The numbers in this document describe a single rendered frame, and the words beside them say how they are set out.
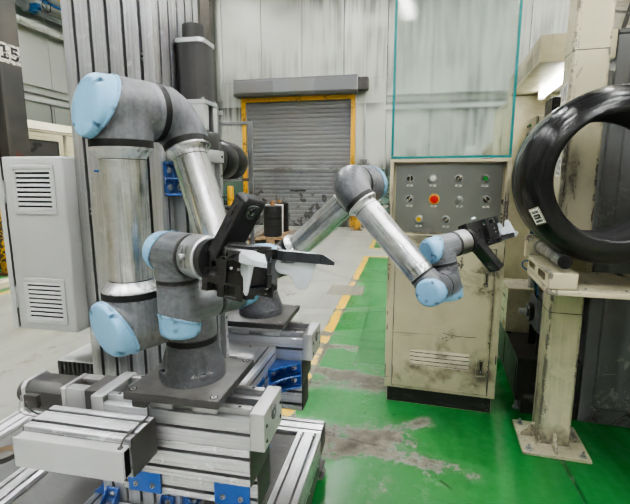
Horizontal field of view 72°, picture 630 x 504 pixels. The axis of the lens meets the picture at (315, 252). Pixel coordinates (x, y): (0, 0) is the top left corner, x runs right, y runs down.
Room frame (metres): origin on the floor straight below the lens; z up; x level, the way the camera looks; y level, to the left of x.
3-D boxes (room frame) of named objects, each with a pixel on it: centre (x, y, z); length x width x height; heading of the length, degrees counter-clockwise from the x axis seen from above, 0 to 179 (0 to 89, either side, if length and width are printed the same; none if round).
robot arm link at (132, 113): (0.86, 0.37, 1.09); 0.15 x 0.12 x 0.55; 142
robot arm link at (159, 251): (0.77, 0.25, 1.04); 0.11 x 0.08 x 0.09; 53
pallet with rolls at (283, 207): (8.26, 0.76, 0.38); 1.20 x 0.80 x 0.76; 176
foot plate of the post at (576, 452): (1.80, -1.06, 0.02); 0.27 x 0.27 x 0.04; 74
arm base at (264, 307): (1.45, 0.19, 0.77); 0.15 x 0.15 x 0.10
